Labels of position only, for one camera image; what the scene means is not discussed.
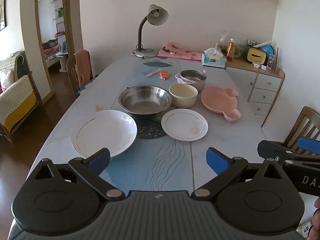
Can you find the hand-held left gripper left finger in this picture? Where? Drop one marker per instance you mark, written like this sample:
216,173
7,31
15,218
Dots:
100,158

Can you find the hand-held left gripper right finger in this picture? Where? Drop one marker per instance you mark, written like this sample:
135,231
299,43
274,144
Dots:
217,161

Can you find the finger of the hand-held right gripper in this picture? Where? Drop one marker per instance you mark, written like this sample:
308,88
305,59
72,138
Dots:
310,145
272,150

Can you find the large white plate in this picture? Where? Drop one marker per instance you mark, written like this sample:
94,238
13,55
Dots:
105,130

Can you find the small white plate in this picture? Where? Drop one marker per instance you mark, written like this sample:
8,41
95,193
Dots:
185,125

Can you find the pink bear-shaped plate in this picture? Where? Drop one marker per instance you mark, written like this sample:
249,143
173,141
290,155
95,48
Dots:
215,100

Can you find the cream bowl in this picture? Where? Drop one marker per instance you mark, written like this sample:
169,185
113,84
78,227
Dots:
182,97

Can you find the large steel bowl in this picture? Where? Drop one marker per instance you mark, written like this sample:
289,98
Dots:
145,100

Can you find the person's right hand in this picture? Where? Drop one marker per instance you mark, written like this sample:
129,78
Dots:
317,202

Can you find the wooden chair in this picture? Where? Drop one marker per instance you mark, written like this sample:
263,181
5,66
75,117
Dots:
303,125
72,75

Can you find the blue patterned table runner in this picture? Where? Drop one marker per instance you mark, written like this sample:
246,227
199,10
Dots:
170,160

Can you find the white corner cabinet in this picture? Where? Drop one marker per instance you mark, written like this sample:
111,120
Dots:
265,85

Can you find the small white device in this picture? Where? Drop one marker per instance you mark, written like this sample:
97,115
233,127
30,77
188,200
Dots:
255,64
263,67

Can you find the clear acrylic holder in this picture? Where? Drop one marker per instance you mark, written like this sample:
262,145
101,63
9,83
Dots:
271,61

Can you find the pink towel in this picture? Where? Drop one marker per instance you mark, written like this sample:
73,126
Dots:
83,67

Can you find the yellow tissue holder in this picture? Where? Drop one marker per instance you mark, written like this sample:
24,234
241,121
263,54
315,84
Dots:
255,55

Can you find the blue globe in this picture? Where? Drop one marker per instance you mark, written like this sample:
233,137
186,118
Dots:
268,51

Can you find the tissue box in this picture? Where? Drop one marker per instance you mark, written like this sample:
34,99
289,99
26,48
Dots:
212,61

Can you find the pink pen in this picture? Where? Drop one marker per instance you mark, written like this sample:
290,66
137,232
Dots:
153,73

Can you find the orange small toy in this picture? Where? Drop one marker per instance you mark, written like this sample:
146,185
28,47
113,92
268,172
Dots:
164,74

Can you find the sofa with cream cover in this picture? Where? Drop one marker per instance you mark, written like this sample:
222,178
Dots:
17,97

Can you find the white marker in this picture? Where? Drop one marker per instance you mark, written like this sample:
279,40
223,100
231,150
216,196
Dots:
262,43

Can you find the pink printed cloth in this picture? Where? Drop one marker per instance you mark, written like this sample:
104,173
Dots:
182,53

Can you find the small glass cup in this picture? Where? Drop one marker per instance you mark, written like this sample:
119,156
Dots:
215,47

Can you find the bed with colourful bedding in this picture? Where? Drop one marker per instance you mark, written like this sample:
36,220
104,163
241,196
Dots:
53,51

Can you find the large glass jar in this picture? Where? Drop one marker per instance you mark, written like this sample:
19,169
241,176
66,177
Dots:
235,38

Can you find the grey desk lamp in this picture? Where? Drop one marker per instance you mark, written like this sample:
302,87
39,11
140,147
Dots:
156,15

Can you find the framed wall picture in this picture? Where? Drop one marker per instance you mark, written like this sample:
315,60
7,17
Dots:
2,7

